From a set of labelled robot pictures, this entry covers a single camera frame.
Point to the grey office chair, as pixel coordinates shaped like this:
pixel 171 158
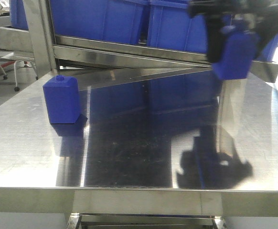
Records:
pixel 6 59

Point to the blue block part carried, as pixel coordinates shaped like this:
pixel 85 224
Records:
pixel 240 47

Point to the blue bin left on rack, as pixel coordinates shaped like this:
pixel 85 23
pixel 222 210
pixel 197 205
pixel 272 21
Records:
pixel 103 20

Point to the blue bin on rack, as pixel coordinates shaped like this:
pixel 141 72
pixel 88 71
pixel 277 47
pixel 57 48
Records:
pixel 170 27
pixel 103 20

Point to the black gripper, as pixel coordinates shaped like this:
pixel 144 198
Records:
pixel 216 11

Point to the blue block part on table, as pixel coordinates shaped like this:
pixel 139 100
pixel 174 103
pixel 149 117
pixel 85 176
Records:
pixel 62 100

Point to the blue bin right on rack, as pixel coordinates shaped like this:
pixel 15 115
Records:
pixel 170 27

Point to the steel flow rack frame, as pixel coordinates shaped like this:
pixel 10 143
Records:
pixel 39 44

